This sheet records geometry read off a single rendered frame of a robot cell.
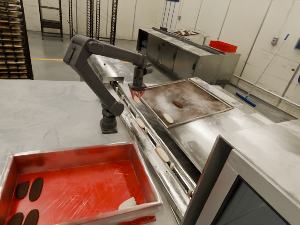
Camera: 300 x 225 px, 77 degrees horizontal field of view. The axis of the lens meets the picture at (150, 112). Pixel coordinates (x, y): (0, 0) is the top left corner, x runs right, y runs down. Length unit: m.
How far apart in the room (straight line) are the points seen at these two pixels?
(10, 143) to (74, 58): 0.51
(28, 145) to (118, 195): 0.49
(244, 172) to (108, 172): 0.65
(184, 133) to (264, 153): 0.75
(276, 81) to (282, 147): 4.42
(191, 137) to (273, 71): 3.92
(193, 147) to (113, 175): 0.40
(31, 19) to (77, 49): 7.28
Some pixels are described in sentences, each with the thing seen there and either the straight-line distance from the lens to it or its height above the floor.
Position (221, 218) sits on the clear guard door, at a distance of 0.38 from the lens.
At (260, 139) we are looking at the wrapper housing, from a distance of 0.36.
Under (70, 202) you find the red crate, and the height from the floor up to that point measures 0.82.
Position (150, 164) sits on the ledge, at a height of 0.85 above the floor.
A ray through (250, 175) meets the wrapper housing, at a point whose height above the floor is 1.29.
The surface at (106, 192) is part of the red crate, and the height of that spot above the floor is 0.82.
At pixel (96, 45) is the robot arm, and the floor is 1.29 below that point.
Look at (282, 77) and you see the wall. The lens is 4.72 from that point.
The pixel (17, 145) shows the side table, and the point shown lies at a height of 0.82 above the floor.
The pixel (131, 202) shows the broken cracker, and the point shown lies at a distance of 0.77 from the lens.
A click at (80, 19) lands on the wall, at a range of 8.09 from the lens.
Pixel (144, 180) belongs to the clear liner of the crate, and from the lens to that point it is 0.75.
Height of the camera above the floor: 1.46
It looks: 29 degrees down
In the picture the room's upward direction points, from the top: 11 degrees clockwise
